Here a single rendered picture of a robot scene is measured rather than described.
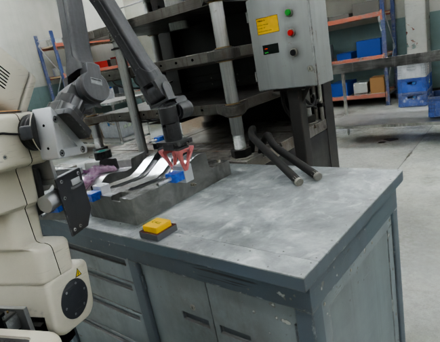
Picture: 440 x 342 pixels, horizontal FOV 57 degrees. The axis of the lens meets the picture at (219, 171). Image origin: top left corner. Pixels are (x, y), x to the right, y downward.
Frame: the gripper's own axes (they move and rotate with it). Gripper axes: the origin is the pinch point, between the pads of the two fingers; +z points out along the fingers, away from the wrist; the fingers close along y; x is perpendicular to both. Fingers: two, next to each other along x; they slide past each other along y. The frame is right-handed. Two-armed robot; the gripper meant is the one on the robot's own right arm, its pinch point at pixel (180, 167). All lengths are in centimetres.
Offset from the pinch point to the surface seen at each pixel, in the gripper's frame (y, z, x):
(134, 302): 23, 47, 14
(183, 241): -13.6, 15.3, 17.2
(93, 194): 27.2, 4.9, 15.9
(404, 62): 29, 7, -348
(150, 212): 10.2, 13.3, 7.5
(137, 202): 10.2, 8.1, 11.4
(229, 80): 22, -20, -61
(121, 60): 97, -39, -63
